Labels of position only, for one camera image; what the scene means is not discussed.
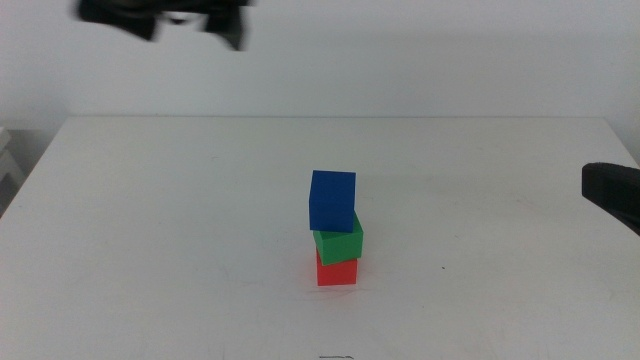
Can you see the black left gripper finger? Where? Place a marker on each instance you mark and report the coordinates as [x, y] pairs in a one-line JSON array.
[[232, 27], [147, 27]]

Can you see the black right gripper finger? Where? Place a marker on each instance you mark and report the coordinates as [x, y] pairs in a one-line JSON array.
[[615, 192]]

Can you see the red cube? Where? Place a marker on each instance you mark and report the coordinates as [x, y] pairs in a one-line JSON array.
[[337, 275]]

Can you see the green cube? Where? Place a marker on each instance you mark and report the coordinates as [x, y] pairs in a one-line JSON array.
[[340, 247]]

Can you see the blue cube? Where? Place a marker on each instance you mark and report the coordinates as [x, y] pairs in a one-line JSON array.
[[332, 200]]

